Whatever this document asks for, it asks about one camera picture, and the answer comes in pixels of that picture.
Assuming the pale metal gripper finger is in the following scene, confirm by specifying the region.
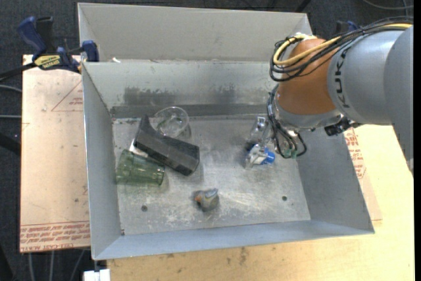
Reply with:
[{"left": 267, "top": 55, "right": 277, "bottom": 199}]
[
  {"left": 249, "top": 115, "right": 272, "bottom": 144},
  {"left": 243, "top": 143, "right": 264, "bottom": 170}
]

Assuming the grey metal bin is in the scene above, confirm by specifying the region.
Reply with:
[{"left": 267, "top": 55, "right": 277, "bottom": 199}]
[{"left": 77, "top": 2, "right": 376, "bottom": 261}]

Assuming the grey toy bird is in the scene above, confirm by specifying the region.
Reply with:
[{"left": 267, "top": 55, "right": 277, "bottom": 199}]
[{"left": 193, "top": 187, "right": 220, "bottom": 213}]

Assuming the dark green flat block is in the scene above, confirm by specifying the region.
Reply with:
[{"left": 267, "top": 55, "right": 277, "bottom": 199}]
[{"left": 133, "top": 114, "right": 201, "bottom": 177}]

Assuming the clear glass cup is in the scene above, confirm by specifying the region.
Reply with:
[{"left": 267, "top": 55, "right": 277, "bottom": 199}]
[{"left": 153, "top": 106, "right": 192, "bottom": 140}]

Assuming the green glass cup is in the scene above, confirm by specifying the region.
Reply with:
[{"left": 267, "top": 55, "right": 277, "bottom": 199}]
[{"left": 114, "top": 149, "right": 166, "bottom": 187}]

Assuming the brown cardboard board red print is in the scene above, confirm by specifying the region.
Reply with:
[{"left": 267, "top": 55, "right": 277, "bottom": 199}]
[{"left": 19, "top": 54, "right": 384, "bottom": 254}]

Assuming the black cylinder on white bracket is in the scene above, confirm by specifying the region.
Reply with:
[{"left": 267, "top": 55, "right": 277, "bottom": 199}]
[{"left": 324, "top": 120, "right": 360, "bottom": 138}]

